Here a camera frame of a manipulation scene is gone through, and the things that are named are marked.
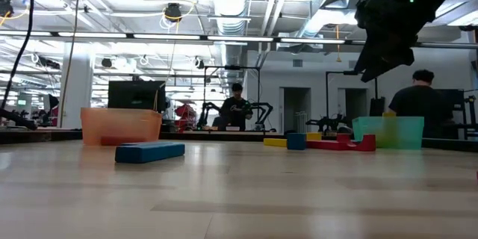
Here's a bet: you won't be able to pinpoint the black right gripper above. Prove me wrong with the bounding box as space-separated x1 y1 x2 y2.
353 0 416 83

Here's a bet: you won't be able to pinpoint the yellow wooden block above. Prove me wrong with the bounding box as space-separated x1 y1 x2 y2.
382 111 399 149
263 137 288 148

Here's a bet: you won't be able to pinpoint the red arch block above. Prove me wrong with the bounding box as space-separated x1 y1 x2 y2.
337 133 377 152

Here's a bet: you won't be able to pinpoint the red wooden block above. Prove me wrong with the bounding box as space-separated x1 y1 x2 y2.
305 139 347 152

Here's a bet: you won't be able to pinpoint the blue wooden block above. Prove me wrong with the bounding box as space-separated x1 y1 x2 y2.
114 140 186 164
287 132 308 151

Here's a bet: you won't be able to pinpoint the black upright box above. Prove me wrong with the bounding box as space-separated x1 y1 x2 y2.
369 96 386 117

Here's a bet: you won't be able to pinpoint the person seen from behind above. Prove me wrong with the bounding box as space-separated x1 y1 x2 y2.
388 69 455 139

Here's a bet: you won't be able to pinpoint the teal translucent plastic bin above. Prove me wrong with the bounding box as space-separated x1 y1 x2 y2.
352 115 426 150

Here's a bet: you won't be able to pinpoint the black robot arms on bench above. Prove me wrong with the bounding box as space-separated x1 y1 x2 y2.
252 101 275 132
305 114 348 134

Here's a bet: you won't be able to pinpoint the black cabinet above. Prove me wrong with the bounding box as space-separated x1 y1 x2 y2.
436 88 478 138

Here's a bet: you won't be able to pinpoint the white radiator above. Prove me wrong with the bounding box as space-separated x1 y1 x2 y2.
296 111 309 134

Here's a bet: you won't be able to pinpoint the person in black shirt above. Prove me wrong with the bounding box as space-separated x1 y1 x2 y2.
218 82 255 131

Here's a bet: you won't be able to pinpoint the red machine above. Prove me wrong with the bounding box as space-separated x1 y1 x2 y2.
174 103 197 132

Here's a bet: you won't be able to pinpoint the long overhead light bar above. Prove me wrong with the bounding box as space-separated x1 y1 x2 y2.
0 29 478 49

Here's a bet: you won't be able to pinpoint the black monitor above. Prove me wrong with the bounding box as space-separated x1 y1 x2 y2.
108 80 167 113

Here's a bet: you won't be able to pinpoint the orange translucent plastic bin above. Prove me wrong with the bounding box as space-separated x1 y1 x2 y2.
80 107 164 147

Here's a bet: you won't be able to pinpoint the white pillar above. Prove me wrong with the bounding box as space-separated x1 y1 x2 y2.
60 42 95 108

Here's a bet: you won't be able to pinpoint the short yellow hanging cord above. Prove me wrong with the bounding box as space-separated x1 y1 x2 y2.
335 23 343 63

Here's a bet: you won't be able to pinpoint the wide silver air duct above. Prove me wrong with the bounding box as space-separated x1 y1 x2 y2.
208 0 250 100

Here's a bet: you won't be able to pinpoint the thin yellow reel cable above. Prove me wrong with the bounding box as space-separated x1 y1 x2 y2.
152 1 197 113

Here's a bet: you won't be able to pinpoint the long yellow hanging cable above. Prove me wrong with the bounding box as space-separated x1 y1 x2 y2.
60 0 82 108

